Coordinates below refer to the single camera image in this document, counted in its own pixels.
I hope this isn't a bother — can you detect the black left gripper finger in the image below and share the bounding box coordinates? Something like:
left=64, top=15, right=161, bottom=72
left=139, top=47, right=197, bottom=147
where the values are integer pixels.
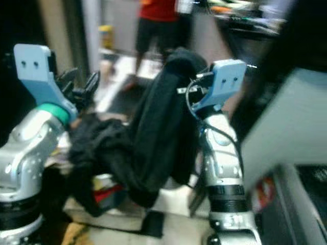
left=60, top=69, right=80, bottom=92
left=85, top=70, right=101, bottom=99

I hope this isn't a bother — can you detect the black garment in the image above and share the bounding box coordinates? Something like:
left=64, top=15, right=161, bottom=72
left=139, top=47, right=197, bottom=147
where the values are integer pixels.
left=66, top=47, right=209, bottom=217

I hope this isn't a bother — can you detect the yellow bottle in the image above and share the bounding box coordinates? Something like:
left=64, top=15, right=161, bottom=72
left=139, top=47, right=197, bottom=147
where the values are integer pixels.
left=100, top=24, right=114, bottom=50

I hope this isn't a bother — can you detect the person in red shirt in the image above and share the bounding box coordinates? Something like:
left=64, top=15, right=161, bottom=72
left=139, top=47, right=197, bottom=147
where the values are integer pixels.
left=123, top=0, right=195, bottom=91

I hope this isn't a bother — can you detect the dark cluttered table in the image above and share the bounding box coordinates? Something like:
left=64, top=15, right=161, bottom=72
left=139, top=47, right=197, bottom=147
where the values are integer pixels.
left=207, top=0, right=287, bottom=32

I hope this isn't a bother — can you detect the red and white container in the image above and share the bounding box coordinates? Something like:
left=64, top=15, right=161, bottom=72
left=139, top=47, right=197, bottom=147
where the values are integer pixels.
left=89, top=174, right=129, bottom=210

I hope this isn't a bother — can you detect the red warning sticker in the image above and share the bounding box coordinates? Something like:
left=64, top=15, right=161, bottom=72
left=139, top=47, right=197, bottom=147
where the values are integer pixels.
left=254, top=176, right=275, bottom=207

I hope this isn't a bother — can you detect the yellow patterned cloth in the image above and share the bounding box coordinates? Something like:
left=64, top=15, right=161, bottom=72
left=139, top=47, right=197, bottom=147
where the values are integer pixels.
left=61, top=222, right=88, bottom=245

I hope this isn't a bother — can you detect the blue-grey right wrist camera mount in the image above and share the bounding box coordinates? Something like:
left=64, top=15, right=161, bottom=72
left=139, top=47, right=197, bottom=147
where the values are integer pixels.
left=192, top=59, right=247, bottom=114

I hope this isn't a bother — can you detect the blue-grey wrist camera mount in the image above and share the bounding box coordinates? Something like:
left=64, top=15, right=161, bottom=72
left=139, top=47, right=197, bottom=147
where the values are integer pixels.
left=14, top=43, right=77, bottom=123
left=192, top=59, right=247, bottom=114

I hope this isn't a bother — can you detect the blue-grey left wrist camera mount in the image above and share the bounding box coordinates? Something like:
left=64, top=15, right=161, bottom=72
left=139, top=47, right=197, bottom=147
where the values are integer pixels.
left=14, top=43, right=77, bottom=123

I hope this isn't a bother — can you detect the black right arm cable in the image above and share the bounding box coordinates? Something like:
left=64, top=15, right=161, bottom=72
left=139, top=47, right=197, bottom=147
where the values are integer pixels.
left=185, top=77, right=245, bottom=174

